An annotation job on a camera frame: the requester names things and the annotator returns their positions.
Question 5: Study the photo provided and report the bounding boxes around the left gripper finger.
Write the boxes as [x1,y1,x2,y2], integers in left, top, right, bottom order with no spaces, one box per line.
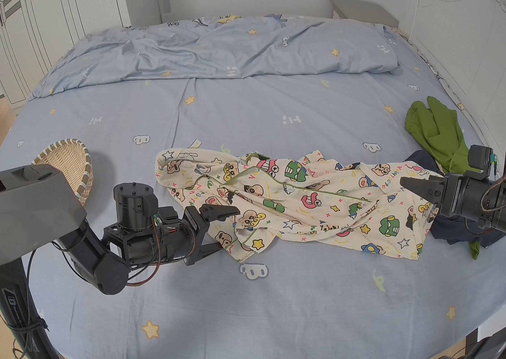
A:
[199,203,241,224]
[196,241,227,262]

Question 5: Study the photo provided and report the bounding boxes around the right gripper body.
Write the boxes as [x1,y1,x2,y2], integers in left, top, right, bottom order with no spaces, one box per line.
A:
[440,173,495,231]

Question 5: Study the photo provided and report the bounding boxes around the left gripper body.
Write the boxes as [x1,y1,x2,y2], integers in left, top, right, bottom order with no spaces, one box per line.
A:
[128,204,209,268]

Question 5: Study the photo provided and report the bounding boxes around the cream printed pyjama top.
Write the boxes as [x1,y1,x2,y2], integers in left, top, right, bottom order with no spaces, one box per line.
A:
[154,147,442,261]

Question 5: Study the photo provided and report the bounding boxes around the dark blue garment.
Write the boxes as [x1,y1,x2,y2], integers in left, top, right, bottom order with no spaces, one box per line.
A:
[403,150,506,250]

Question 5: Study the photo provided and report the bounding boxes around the bed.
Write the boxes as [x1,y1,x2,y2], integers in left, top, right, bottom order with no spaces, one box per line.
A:
[0,0,506,359]

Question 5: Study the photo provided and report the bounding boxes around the round woven basket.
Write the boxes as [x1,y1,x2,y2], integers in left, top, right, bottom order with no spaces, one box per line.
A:
[31,138,95,208]

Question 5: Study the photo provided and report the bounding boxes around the green shorts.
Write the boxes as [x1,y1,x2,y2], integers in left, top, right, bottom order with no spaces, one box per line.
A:
[405,97,481,261]

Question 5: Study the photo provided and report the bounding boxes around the pale blue quilt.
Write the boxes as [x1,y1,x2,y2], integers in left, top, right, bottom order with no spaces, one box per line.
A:
[28,14,402,102]

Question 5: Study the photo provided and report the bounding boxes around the grey bedside table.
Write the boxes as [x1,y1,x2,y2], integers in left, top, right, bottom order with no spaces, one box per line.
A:
[329,0,401,30]

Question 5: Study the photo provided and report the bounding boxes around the white wardrobe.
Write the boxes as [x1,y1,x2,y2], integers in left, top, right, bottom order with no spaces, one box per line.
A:
[0,0,132,106]

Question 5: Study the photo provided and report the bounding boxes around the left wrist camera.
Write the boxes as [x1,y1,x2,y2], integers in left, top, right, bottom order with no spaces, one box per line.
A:
[157,206,179,229]

